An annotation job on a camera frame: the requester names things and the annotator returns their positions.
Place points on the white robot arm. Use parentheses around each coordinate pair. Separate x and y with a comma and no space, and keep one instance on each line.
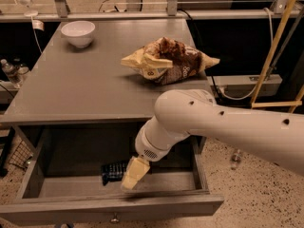
(178,114)

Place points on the clear bottle on floor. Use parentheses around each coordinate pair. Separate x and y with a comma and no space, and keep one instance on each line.
(236,159)

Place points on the clear plastic water bottle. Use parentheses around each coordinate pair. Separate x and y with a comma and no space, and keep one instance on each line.
(11,72)

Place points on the white ceramic bowl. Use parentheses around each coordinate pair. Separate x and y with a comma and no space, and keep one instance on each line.
(79,33)

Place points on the white desk lamp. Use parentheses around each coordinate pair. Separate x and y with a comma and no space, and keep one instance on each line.
(29,12)

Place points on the yellow brown chip bag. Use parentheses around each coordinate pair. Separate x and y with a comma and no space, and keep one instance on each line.
(166,61)

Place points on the yellow wooden ladder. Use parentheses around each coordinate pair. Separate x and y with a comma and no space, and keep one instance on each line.
(284,19)

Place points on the grey metal rail frame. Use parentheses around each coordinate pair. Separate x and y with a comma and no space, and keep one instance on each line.
(63,10)

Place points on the metal drawer knob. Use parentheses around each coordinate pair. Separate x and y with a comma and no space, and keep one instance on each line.
(115,219)

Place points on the dark blue rxbar wrapper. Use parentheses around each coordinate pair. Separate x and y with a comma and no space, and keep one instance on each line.
(113,172)

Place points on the black wire basket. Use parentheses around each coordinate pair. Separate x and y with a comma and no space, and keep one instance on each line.
(21,156)

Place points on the grey cabinet counter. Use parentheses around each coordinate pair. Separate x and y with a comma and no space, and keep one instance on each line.
(71,86)

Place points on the grey open top drawer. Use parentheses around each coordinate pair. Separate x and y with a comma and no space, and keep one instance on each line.
(63,183)

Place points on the yellow foam-padded gripper finger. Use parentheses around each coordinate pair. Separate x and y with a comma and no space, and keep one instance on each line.
(135,171)

